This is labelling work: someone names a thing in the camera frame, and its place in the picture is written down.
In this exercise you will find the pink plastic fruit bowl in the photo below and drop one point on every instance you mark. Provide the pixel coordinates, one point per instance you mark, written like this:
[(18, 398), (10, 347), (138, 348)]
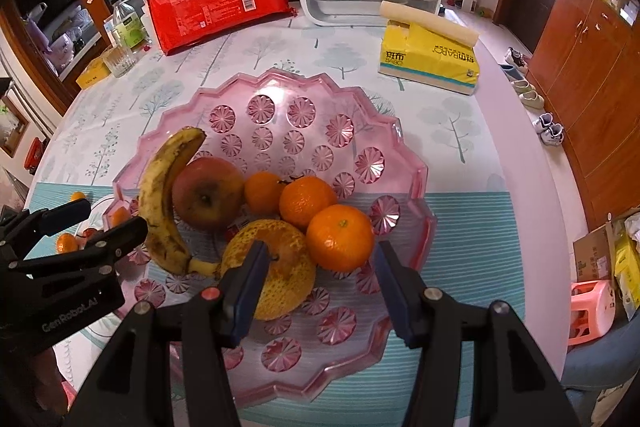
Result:
[(310, 132)]

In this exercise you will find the yellow pear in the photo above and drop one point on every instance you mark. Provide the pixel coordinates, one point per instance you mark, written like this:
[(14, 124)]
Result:
[(285, 257)]

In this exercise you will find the glass bottle green label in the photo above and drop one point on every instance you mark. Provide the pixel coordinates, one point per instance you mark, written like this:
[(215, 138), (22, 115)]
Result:
[(127, 27)]

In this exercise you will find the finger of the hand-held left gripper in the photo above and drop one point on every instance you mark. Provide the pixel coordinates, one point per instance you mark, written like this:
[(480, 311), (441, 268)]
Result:
[(65, 212), (120, 234)]

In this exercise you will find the wooden framed wall niche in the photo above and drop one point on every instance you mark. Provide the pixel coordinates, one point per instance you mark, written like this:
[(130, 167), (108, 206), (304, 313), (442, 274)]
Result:
[(12, 127)]

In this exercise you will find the mandarin with stem leaf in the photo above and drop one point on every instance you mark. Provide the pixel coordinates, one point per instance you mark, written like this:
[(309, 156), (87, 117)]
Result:
[(305, 202)]

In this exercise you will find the spotted yellow banana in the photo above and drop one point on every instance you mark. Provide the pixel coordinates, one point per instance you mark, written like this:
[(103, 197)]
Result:
[(155, 207)]

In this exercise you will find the grey blue chair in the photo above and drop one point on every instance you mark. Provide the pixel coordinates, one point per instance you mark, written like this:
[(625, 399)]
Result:
[(600, 372)]

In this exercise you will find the pair of white sneakers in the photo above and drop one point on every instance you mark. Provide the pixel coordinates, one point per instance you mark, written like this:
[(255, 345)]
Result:
[(549, 129)]

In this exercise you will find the red lid jar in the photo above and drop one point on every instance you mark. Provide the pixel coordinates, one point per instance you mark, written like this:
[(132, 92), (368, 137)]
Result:
[(33, 154)]

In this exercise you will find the pair of beige shoes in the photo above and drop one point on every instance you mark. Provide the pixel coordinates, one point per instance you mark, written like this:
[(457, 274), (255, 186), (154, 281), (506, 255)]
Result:
[(527, 94)]

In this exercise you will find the pink plastic stool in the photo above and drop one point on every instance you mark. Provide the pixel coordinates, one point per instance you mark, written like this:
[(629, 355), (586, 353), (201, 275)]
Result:
[(592, 312)]

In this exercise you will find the pair of dark shoes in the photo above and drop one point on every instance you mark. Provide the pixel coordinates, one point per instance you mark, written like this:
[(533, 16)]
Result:
[(516, 58)]

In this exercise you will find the cardboard box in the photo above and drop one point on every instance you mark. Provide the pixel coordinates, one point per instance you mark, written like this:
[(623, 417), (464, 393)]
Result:
[(595, 257)]

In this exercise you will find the wooden floor cabinet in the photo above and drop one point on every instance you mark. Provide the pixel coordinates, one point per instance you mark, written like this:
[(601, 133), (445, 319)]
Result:
[(590, 82)]

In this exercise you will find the pair of blue shoes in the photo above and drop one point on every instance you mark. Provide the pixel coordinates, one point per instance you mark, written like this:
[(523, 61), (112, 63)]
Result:
[(510, 71)]

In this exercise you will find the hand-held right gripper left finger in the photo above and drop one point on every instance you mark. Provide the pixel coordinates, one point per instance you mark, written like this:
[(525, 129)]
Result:
[(247, 292)]

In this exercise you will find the yellow tin box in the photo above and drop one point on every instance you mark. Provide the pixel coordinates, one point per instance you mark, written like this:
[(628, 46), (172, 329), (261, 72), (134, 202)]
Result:
[(92, 74)]

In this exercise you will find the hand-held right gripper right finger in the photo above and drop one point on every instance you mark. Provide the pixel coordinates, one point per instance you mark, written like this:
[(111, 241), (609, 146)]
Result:
[(395, 297)]

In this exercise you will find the clear drinking glass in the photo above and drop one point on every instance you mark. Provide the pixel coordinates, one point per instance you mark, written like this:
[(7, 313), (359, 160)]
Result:
[(119, 62)]

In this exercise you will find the red apple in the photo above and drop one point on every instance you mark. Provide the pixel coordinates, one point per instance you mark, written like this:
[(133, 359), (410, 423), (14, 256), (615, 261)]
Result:
[(207, 194)]

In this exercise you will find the yellow tissue pack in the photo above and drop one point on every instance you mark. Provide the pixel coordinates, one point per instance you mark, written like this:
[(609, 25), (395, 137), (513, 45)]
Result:
[(430, 62)]

